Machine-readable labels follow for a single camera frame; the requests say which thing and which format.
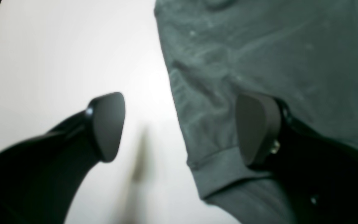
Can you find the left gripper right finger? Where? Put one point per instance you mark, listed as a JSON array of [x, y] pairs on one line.
[[320, 174]]

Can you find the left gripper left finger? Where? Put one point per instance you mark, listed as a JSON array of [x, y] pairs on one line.
[[39, 177]]

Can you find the dark grey t-shirt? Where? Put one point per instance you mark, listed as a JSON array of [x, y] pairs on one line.
[[304, 52]]

